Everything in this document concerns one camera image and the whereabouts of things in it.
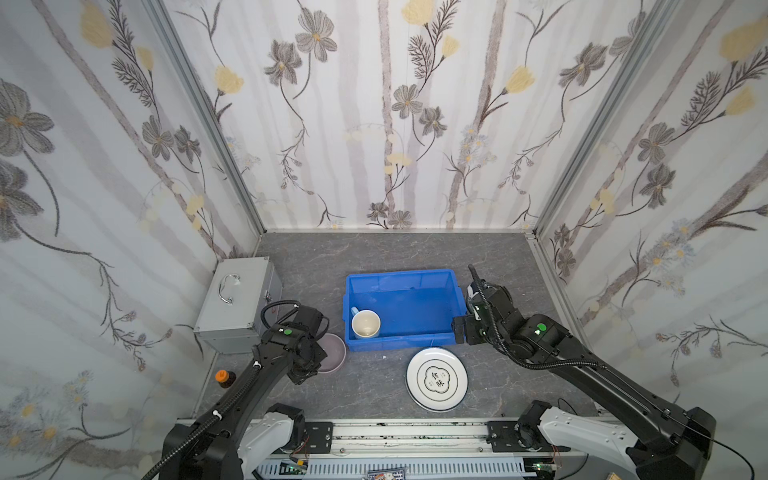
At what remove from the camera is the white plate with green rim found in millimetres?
801

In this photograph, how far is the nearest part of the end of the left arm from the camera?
58 centimetres

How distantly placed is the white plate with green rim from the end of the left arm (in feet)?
0.91
